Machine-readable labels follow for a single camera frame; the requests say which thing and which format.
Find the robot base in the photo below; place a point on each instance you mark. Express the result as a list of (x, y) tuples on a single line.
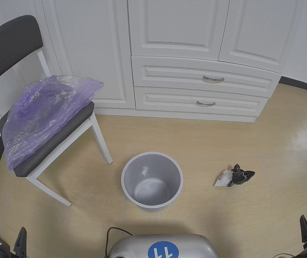
[(132, 248)]

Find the purple plastic bag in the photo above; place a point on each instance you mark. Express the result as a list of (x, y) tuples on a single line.
[(48, 109)]

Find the crumpled black plastic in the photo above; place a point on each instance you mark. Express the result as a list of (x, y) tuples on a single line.
[(240, 177)]

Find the white trash bin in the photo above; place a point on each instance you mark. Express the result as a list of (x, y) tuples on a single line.
[(153, 189)]

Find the white wardrobe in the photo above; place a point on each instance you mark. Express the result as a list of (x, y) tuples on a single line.
[(169, 23)]

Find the white chair grey cushions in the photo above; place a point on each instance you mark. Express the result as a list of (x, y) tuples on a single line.
[(8, 42)]

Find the crumpled white paper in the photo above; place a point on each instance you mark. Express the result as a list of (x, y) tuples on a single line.
[(222, 180)]

